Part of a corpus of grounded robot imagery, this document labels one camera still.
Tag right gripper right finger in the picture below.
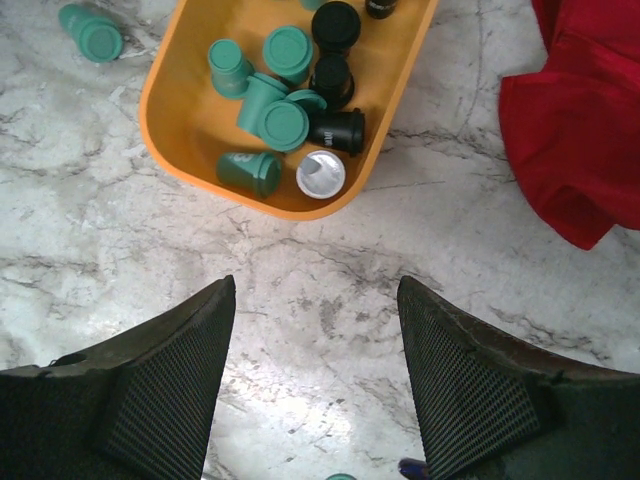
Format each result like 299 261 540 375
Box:
397 276 639 479

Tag red cloth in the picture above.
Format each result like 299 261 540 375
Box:
499 0 639 250

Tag purple spatula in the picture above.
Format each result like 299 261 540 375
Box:
398 458 431 480

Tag orange storage basket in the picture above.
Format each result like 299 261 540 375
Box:
139 1 437 221

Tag black coffee capsule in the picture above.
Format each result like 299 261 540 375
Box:
309 54 355 110
311 1 361 56
307 108 365 157
365 0 398 20

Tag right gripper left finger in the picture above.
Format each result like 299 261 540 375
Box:
1 276 235 479

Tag green coffee capsule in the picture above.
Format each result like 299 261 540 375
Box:
262 25 314 86
207 38 255 99
296 150 346 200
325 473 357 480
236 72 289 136
58 4 124 63
216 152 283 199
257 89 328 153

